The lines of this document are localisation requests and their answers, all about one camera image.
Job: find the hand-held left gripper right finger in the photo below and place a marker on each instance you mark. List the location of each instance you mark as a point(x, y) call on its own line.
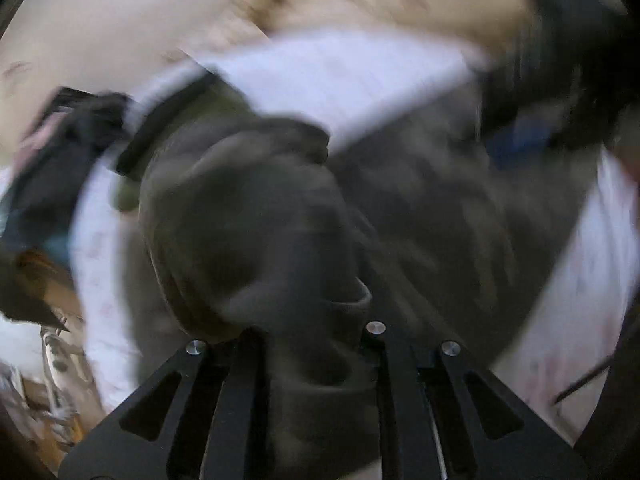
point(395, 385)

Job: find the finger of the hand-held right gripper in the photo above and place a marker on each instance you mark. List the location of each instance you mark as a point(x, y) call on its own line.
point(517, 145)

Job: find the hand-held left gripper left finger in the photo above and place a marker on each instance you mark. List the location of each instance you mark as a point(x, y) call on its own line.
point(245, 360)

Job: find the camouflage pants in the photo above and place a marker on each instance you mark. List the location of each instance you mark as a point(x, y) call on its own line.
point(280, 210)

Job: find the cream bear-print duvet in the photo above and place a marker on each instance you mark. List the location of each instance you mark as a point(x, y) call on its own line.
point(400, 0)

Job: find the floral bed sheet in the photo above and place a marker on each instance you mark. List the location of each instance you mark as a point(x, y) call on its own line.
point(350, 75)

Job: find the black folded garment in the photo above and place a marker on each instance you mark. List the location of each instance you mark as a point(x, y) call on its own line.
point(165, 125)

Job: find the green folded garment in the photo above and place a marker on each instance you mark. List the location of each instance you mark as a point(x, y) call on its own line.
point(227, 105)

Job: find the black draped cloth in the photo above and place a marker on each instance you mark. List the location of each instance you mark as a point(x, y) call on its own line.
point(75, 135)

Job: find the pink garment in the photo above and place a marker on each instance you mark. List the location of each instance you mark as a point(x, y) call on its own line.
point(45, 130)

